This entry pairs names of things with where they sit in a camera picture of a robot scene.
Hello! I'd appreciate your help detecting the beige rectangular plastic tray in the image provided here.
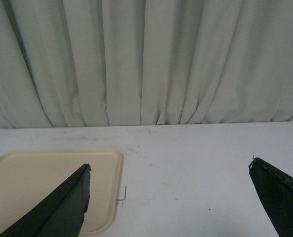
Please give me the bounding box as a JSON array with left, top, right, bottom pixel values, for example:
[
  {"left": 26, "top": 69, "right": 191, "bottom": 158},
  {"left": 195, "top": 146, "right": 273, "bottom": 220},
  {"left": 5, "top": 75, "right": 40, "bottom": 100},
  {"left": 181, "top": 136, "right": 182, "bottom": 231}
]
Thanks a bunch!
[{"left": 0, "top": 149, "right": 123, "bottom": 237}]

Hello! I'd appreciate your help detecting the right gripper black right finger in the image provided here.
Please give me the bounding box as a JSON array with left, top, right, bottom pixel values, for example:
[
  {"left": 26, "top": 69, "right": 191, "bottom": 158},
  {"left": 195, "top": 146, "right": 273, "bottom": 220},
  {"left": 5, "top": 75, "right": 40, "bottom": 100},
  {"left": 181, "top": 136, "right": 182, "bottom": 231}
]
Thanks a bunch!
[{"left": 249, "top": 158, "right": 293, "bottom": 237}]

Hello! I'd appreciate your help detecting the white pleated curtain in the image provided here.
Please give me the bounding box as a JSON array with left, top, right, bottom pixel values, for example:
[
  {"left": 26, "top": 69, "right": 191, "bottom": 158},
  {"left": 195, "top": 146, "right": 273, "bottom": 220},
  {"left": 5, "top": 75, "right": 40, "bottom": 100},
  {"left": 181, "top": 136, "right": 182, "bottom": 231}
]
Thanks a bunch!
[{"left": 0, "top": 0, "right": 293, "bottom": 128}]

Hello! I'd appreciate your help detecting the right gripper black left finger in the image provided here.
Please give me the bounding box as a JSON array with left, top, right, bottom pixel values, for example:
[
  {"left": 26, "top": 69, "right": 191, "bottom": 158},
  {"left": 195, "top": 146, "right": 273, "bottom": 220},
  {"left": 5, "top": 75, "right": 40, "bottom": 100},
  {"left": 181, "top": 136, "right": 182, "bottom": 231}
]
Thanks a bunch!
[{"left": 0, "top": 164, "right": 91, "bottom": 237}]

